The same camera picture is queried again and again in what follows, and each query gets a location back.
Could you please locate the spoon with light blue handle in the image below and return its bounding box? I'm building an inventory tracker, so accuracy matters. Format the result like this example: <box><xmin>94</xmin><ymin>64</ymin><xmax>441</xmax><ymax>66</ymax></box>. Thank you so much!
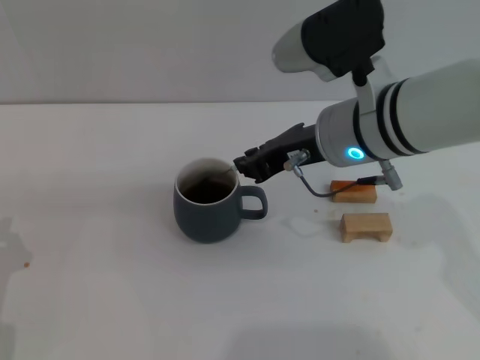
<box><xmin>209</xmin><ymin>164</ymin><xmax>239</xmax><ymax>183</ymax></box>

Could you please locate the pale notched wooden block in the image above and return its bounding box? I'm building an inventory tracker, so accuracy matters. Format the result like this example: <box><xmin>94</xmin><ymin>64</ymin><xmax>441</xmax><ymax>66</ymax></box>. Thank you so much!
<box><xmin>340</xmin><ymin>212</ymin><xmax>394</xmax><ymax>244</ymax></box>

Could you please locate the dark grey ceramic cup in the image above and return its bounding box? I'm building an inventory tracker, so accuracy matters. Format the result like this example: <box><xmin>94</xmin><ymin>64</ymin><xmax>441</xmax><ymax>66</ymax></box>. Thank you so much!
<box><xmin>172</xmin><ymin>157</ymin><xmax>269</xmax><ymax>245</ymax></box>

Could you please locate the dark coffee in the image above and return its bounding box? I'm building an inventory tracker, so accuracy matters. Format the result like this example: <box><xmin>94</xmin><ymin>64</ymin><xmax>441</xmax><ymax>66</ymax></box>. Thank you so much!
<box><xmin>178</xmin><ymin>178</ymin><xmax>234</xmax><ymax>206</ymax></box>

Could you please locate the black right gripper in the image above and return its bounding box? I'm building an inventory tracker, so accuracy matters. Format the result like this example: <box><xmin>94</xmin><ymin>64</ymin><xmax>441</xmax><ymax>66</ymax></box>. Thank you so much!
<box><xmin>232</xmin><ymin>122</ymin><xmax>323</xmax><ymax>185</ymax></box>

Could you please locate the grey cable with metal plugs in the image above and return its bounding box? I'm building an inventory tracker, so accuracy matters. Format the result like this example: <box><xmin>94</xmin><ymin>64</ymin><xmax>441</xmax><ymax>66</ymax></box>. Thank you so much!
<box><xmin>283</xmin><ymin>148</ymin><xmax>404</xmax><ymax>198</ymax></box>

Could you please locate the orange stained wooden block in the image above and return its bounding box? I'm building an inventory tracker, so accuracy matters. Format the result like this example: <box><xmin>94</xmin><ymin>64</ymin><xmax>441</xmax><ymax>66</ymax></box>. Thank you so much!
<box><xmin>330</xmin><ymin>180</ymin><xmax>377</xmax><ymax>204</ymax></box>

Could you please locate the white and black camera housing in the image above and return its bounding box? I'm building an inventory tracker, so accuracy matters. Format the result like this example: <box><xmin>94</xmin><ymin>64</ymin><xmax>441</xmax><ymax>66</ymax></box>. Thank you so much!
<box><xmin>271</xmin><ymin>0</ymin><xmax>387</xmax><ymax>82</ymax></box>

